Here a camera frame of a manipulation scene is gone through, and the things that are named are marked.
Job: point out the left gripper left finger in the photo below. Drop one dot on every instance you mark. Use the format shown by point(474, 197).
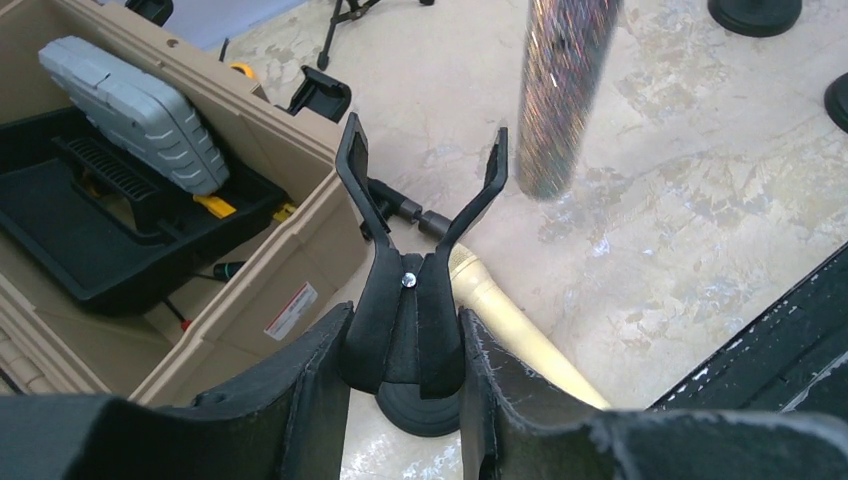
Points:
point(284, 418)

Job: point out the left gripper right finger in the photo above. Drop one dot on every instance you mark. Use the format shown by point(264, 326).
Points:
point(515, 424)

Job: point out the cream beige microphone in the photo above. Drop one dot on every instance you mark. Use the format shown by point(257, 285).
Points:
point(474, 288)

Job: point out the black round-base mic stand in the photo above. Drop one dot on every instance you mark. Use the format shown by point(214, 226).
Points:
point(405, 344)

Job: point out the glitter microphone with grey head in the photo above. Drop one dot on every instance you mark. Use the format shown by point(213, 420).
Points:
point(566, 47)

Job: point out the black tripod mic stand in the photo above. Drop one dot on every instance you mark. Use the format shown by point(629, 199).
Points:
point(360, 31)

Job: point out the pink mic round-base stand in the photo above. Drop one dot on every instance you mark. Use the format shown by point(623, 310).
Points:
point(756, 18)

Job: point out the tan hard equipment case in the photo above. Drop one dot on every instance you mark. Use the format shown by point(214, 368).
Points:
point(228, 317)

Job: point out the black mic clip adapter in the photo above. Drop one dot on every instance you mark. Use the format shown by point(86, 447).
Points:
point(390, 202)

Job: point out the black tray in case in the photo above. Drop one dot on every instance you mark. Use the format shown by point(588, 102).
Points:
point(86, 223)

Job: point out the yellow tape measure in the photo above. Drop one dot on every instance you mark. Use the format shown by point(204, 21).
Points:
point(244, 69)

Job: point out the grey plastic tool case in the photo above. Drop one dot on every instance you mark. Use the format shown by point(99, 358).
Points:
point(139, 113)

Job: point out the gold mic shock-mount stand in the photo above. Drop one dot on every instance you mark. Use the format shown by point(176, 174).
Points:
point(835, 101)

